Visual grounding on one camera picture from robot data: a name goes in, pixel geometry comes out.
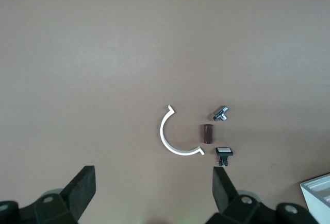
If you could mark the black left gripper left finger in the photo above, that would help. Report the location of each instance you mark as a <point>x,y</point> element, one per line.
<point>82,190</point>

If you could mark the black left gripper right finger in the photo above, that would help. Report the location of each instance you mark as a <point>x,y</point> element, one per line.
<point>224,190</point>

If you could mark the black square button white cap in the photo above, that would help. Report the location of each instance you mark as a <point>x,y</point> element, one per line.
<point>224,152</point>

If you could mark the white drawer cabinet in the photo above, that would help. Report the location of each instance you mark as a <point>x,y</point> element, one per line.
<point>318,198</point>

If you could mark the dark brown terminal block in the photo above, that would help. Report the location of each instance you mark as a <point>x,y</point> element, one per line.
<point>207,134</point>

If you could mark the chrome pipe fitting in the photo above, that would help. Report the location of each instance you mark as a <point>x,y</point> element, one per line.
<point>219,114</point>

